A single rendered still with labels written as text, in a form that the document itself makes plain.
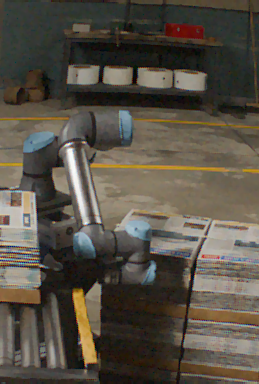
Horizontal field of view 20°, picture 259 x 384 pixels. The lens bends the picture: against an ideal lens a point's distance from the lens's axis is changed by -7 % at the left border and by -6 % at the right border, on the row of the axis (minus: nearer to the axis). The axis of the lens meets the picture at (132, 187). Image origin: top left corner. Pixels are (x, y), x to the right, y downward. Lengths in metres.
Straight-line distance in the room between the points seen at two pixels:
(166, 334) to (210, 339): 0.15
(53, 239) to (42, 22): 6.27
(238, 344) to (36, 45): 6.77
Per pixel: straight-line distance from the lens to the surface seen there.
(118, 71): 8.28
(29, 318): 1.89
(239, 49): 9.12
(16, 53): 8.77
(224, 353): 2.42
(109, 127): 2.29
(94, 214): 2.12
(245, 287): 2.30
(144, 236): 2.11
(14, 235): 1.87
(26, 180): 2.70
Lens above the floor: 1.70
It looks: 18 degrees down
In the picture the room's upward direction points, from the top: 4 degrees clockwise
